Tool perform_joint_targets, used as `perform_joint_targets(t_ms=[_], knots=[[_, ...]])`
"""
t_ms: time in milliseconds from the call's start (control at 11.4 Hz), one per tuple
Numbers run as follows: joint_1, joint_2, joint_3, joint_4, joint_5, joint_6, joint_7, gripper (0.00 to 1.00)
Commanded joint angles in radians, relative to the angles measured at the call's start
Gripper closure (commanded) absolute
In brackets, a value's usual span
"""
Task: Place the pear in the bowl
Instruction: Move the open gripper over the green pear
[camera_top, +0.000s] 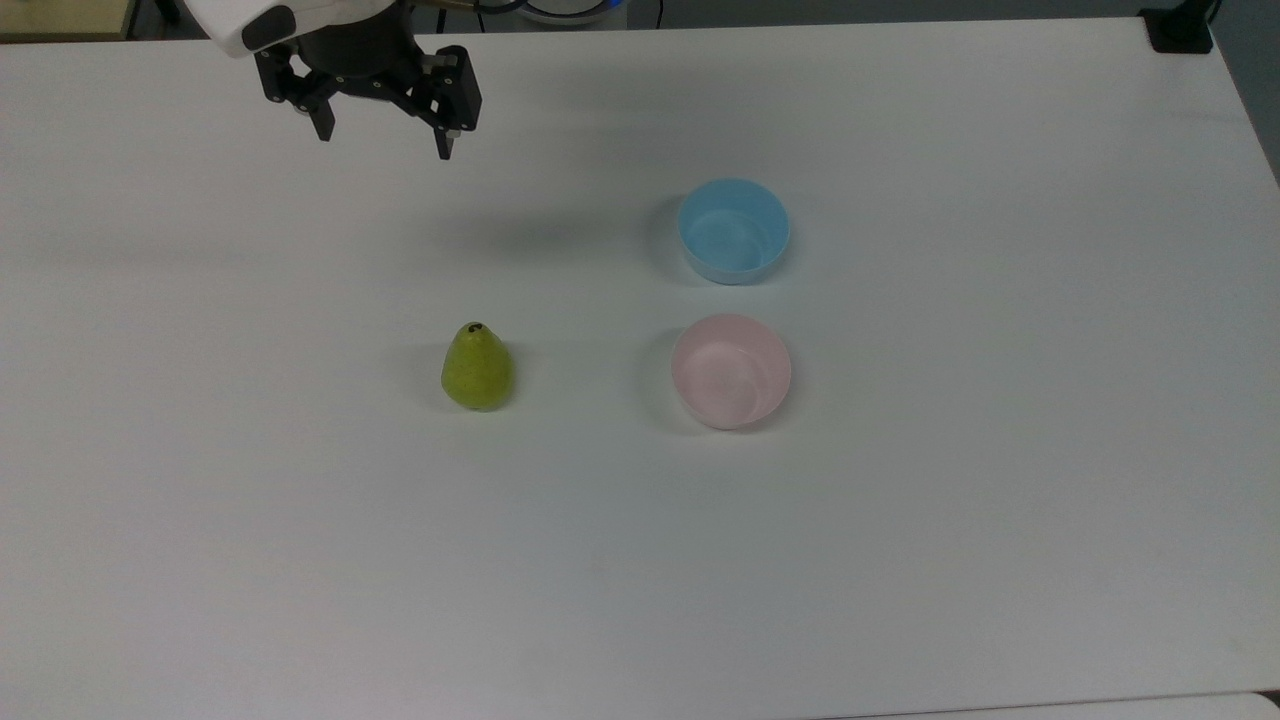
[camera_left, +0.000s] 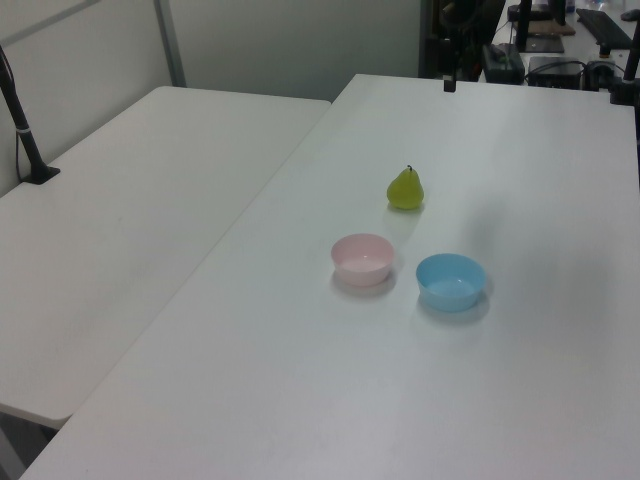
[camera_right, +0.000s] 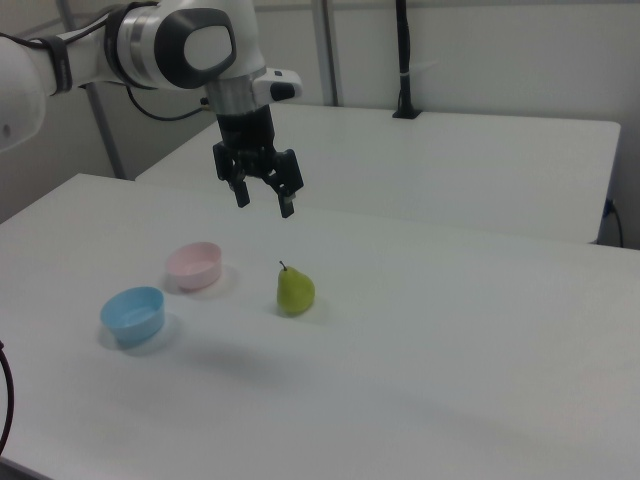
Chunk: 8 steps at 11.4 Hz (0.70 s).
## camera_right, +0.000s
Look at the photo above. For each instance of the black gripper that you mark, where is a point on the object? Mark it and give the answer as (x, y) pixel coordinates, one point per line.
(247, 135)

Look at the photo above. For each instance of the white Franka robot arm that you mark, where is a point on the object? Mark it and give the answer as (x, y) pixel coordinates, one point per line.
(150, 45)

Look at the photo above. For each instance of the pink plastic bowl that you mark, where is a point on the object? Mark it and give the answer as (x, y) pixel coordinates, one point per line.
(194, 266)

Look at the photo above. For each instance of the green pear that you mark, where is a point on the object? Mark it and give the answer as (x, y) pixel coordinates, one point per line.
(295, 291)

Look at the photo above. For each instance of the blue plastic bowl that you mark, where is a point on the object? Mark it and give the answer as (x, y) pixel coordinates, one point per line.
(133, 315)

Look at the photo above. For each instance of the white rear table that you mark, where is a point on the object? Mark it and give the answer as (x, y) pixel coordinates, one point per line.
(400, 170)

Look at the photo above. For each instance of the grey metal frame post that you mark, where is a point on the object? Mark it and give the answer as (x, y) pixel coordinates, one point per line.
(102, 130)

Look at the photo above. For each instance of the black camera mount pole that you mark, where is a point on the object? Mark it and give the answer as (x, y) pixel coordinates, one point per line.
(405, 60)

